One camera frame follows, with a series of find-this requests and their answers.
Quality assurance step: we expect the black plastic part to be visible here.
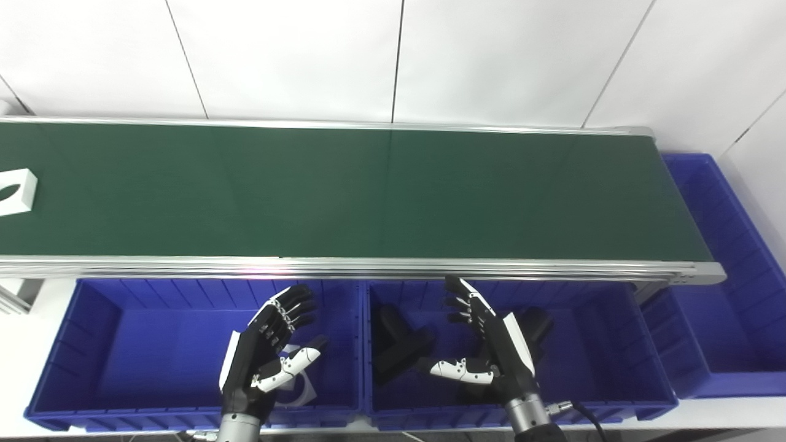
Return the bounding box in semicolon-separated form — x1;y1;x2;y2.
373;304;436;386
515;307;554;364

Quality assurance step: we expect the aluminium conveyor support leg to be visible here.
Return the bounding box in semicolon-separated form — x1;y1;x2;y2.
0;277;45;316
632;282;671;305

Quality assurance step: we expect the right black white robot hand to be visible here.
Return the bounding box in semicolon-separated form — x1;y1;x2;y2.
418;275;544;407

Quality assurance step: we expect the white square part round hole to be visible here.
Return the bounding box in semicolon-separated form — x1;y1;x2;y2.
270;344;319;407
0;168;38;217

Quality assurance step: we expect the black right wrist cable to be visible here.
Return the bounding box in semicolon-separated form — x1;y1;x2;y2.
548;400;610;442

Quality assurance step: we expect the blue plastic bin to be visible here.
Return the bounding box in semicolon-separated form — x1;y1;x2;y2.
25;277;365;432
364;279;679;431
639;153;786;400

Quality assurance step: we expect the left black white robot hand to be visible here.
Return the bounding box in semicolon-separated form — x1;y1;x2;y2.
219;284;330;424

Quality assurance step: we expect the green conveyor belt aluminium frame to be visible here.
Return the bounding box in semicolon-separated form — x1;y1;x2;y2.
0;115;727;286

